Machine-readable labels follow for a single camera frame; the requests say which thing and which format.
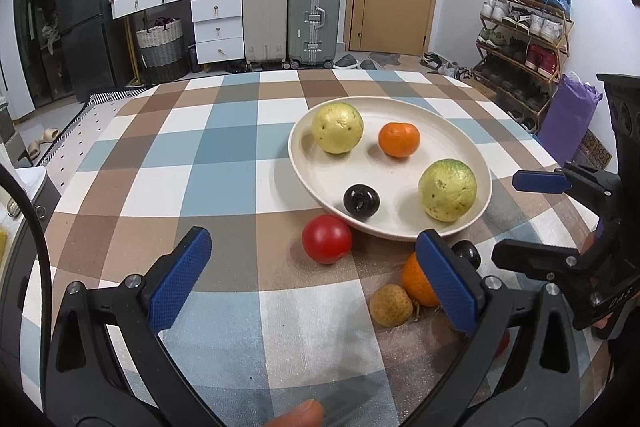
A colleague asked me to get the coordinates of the woven laundry basket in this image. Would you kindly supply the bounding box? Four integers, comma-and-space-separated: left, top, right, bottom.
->
136, 17, 189, 84

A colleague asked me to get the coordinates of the beige suitcase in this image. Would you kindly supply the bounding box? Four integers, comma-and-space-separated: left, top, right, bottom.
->
242, 0, 288, 64

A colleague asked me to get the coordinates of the shoe rack with shoes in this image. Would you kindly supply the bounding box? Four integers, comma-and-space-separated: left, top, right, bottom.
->
472, 0, 574, 133

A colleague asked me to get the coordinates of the yellow guava far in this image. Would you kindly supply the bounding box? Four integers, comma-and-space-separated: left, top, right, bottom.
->
311, 102, 364, 155

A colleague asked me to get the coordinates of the person's right hand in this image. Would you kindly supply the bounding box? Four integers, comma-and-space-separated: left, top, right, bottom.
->
579, 231, 614, 333

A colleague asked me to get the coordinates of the checkered tablecloth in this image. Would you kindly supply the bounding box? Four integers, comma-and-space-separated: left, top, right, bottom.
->
46, 70, 596, 426

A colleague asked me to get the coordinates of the small orange tangerine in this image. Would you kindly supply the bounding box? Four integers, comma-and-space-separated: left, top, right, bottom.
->
378, 122, 421, 159

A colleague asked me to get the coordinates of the white drawer desk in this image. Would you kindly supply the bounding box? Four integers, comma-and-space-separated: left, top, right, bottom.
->
110, 0, 245, 65

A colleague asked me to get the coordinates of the large orange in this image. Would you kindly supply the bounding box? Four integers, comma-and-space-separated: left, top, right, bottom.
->
400, 253, 440, 308

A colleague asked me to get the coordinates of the green guava near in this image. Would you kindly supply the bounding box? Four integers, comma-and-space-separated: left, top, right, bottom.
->
418, 158, 477, 223

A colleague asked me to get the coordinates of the person's left hand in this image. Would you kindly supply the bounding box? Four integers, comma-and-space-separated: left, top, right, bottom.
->
265, 400, 324, 427

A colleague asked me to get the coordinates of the silver suitcase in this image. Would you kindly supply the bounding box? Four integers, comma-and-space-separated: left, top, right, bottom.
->
288, 0, 340, 69

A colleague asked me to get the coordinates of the dark plum on plate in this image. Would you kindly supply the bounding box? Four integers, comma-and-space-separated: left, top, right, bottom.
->
343, 184, 380, 220

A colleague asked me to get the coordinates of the purple bag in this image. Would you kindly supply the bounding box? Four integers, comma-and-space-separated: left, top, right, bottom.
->
538, 72, 603, 167

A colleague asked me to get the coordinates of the dark plum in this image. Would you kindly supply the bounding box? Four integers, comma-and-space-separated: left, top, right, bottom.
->
343, 184, 380, 220
451, 239, 482, 270

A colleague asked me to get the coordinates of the black refrigerator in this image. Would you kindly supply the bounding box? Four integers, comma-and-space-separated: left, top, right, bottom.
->
55, 0, 134, 102

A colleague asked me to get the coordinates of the red tomato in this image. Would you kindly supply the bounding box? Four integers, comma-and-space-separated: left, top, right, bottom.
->
302, 215, 352, 265

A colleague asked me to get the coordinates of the brown longan fruit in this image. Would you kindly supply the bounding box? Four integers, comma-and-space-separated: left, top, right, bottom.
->
369, 284, 413, 327

